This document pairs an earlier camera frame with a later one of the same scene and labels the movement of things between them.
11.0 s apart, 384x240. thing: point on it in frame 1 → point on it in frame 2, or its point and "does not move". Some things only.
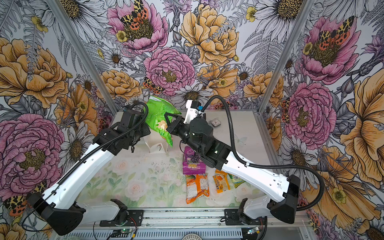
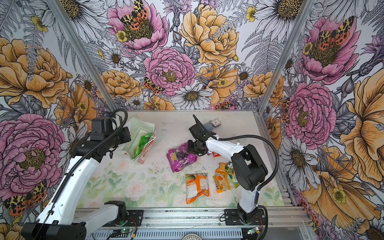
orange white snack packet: (197, 186) does not move
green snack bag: (155, 109) → (143, 140)
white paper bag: (155, 143) → (143, 135)
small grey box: (216, 122) does not move
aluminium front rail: (189, 224) does not move
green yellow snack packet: (237, 181) does not move
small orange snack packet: (221, 181) does not move
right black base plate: (232, 217) does not move
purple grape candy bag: (192, 162) → (179, 158)
